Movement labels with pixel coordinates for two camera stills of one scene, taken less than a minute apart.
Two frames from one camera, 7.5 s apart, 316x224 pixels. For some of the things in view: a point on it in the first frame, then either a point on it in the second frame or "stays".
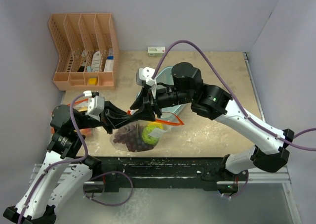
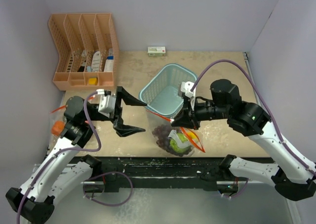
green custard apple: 147,139 → 174,145
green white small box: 156,51 stays
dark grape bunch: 131,135 → 161,133
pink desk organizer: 88,51 stays
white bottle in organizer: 96,62 stays
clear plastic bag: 145,135 → 177,141
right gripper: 147,112 → 186,118
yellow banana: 156,124 → 192,135
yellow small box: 93,81 stays
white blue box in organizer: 108,66 stays
